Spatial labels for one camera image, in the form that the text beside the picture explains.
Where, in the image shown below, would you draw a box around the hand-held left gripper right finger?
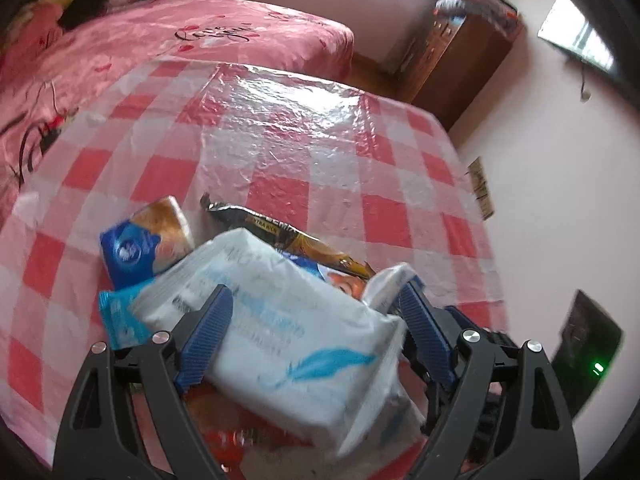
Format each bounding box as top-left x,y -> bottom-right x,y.
399,280 -> 583,480

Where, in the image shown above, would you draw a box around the black clothing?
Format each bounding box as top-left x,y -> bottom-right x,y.
57,0 -> 117,32

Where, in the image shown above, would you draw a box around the small blue patterned packet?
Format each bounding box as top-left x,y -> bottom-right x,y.
97,289 -> 152,352

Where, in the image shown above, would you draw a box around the folded blankets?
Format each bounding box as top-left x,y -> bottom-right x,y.
434,0 -> 519,37

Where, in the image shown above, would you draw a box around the yellowish wall hanging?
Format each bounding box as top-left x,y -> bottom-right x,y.
467,156 -> 496,221

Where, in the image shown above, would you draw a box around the pink bed sheet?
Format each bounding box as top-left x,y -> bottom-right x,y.
0,0 -> 356,222

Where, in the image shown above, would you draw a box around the white bag with blue print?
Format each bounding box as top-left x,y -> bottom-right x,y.
360,262 -> 426,317

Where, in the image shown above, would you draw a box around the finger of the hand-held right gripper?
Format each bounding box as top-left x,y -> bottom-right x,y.
445,305 -> 508,348

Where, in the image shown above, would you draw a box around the wall-mounted television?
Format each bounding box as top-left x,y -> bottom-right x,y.
537,0 -> 640,82

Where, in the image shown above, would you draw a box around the dark yellow snack wrapper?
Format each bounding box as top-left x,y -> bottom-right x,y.
200,192 -> 377,282

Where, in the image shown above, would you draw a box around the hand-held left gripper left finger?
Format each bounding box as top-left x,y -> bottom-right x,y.
52,284 -> 236,480

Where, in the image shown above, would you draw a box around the grey wet wipes pack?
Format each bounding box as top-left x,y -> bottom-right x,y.
130,227 -> 427,462

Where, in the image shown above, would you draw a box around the brown wooden cabinet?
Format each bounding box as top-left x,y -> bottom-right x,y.
382,7 -> 526,132

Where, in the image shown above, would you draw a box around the blue orange snack packet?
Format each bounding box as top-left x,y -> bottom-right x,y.
277,251 -> 352,287

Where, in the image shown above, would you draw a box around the black device with green light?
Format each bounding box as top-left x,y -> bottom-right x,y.
550,289 -> 624,419

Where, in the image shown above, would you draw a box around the blue tissue pack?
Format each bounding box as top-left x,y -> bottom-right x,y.
99,196 -> 196,292

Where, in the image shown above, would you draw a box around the red white checked tablecloth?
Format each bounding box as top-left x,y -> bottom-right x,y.
0,57 -> 509,480

